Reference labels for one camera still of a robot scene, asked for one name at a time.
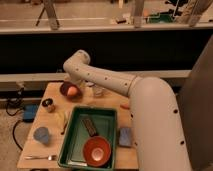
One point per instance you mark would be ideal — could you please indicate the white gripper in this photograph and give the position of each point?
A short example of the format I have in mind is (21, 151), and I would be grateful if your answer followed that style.
(79, 83)

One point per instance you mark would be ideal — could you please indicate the orange apple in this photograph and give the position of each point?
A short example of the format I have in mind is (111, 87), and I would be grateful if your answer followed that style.
(72, 91)

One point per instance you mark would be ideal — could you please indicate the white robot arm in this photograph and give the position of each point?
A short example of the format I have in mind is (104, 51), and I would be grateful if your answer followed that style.
(156, 121)

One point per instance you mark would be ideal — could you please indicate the clear plastic cup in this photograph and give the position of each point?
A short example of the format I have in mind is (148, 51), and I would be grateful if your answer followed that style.
(96, 89)

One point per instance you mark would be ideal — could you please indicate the metal cup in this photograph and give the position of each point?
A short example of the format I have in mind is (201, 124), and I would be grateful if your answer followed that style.
(48, 104)

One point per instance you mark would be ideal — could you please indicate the light blue cup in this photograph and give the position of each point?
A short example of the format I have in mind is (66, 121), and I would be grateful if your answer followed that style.
(42, 135)

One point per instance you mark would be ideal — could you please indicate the purple bowl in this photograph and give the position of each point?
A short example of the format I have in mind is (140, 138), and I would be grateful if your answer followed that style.
(64, 89)

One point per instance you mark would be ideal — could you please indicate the yellow banana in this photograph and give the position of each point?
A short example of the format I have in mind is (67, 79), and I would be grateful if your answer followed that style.
(61, 120)

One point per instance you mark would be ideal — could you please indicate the green plastic tray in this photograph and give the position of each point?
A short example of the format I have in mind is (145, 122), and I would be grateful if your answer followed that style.
(71, 153)

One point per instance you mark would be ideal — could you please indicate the brown chocolate bar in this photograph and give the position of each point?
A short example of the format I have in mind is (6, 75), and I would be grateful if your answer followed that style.
(89, 126)

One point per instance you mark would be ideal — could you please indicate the orange carrot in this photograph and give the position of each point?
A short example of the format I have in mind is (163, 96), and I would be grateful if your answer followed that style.
(125, 106)

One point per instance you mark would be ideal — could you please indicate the blue power box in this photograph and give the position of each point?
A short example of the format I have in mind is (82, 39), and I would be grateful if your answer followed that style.
(29, 113)

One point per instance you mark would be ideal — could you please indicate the blue sponge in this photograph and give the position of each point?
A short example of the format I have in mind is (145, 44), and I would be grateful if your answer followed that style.
(125, 137)

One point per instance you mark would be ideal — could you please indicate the orange bowl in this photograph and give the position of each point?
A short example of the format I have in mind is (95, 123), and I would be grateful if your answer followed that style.
(96, 151)

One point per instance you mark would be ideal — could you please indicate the silver fork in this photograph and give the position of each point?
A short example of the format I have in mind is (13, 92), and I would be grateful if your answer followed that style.
(50, 157)

